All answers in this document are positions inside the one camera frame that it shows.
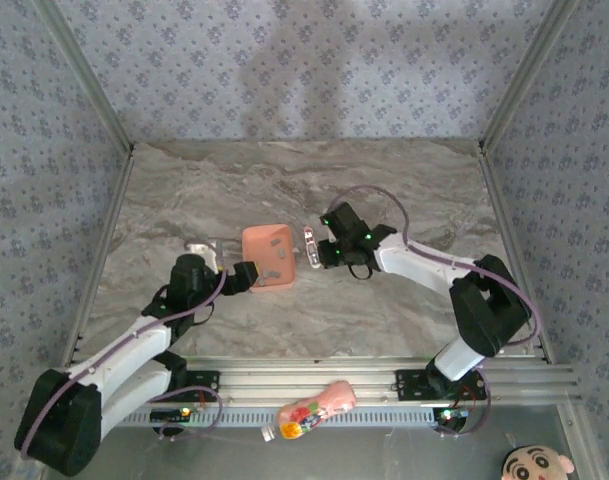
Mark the small circuit board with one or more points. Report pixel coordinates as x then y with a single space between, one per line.
456 414
169 414

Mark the pink plastic bottle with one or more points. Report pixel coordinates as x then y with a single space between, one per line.
324 400

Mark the cartoon plush toy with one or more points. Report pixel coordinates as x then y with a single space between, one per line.
534 465

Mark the aluminium side rail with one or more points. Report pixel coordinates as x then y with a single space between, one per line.
501 200
102 250

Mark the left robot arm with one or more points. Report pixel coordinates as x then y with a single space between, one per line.
59 435

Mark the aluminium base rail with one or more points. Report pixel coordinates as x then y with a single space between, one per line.
309 372

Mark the aluminium frame post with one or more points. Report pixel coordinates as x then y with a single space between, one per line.
87 75
525 75

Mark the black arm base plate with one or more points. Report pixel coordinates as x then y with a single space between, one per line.
409 382
209 382

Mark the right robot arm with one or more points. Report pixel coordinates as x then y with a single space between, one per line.
489 310

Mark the pink plastic tray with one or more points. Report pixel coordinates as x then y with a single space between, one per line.
259 245

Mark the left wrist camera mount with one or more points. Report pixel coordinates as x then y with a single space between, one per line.
204 249

